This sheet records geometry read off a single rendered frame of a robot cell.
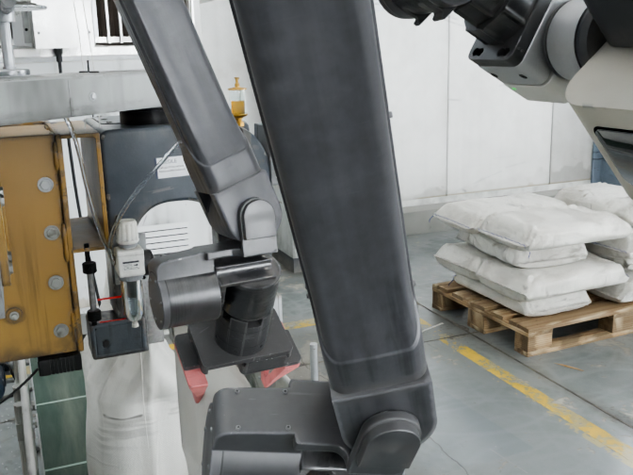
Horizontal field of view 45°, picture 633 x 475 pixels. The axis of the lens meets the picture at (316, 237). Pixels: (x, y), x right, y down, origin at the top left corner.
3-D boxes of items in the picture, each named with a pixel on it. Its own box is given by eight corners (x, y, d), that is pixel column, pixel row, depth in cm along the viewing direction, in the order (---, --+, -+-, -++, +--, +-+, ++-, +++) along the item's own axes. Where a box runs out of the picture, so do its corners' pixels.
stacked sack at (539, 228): (639, 241, 371) (641, 211, 367) (526, 258, 347) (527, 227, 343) (578, 223, 409) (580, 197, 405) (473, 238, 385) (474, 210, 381)
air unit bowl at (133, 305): (147, 320, 108) (143, 279, 106) (125, 324, 107) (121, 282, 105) (143, 314, 110) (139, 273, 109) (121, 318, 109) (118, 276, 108)
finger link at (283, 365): (216, 369, 92) (224, 317, 86) (271, 358, 95) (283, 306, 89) (233, 416, 88) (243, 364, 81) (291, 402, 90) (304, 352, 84)
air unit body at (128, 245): (157, 327, 108) (149, 221, 104) (123, 333, 106) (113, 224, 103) (152, 318, 112) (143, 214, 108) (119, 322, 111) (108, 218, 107)
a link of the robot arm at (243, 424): (431, 430, 43) (402, 319, 50) (229, 420, 41) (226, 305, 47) (375, 539, 51) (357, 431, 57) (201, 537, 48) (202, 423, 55)
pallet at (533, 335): (708, 315, 407) (710, 289, 404) (527, 357, 360) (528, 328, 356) (594, 276, 480) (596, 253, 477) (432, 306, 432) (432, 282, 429)
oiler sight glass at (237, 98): (249, 113, 114) (248, 90, 113) (233, 114, 113) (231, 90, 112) (244, 112, 116) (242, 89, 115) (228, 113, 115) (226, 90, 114)
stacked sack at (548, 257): (593, 267, 373) (594, 239, 369) (516, 276, 361) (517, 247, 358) (520, 236, 434) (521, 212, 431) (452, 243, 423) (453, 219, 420)
